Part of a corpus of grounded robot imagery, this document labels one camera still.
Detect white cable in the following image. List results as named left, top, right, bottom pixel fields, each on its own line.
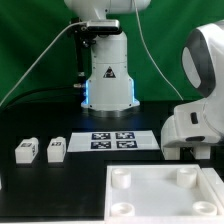
left=0, top=23, right=88, bottom=107

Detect grey camera on mount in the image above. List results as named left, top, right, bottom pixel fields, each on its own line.
left=75, top=19, right=121, bottom=35

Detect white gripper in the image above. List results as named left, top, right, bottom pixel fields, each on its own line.
left=161, top=99, right=224, bottom=160

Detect white marker sheet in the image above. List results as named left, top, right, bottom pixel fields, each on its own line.
left=68, top=130, right=159, bottom=152

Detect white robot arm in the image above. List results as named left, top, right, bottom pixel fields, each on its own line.
left=64, top=0, right=224, bottom=160

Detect black cables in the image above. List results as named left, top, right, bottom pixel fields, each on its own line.
left=0, top=87, right=84, bottom=113

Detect white square tabletop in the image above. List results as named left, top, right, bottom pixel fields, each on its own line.
left=104, top=164, right=224, bottom=224

